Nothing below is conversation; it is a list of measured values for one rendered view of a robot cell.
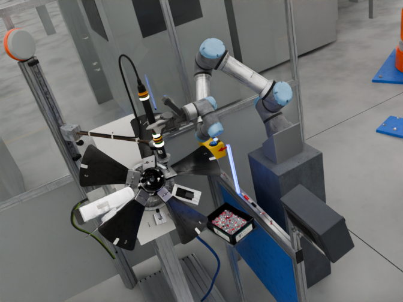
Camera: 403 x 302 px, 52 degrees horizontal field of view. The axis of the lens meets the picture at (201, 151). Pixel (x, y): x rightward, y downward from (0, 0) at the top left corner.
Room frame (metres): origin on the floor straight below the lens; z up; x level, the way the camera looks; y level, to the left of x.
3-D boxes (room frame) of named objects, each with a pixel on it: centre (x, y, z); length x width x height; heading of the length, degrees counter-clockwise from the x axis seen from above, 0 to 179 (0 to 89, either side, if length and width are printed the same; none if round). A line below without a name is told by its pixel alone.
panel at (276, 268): (1.75, -0.18, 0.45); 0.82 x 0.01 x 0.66; 17
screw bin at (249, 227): (1.64, -0.05, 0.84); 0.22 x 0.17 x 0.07; 33
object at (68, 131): (2.12, 0.68, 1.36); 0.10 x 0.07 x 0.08; 52
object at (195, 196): (1.78, 0.15, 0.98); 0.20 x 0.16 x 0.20; 17
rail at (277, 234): (1.75, -0.18, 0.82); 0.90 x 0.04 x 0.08; 17
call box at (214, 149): (2.13, -0.07, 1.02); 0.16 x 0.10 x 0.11; 17
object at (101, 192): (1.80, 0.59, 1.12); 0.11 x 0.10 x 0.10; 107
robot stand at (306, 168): (1.92, -0.45, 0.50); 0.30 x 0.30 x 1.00; 20
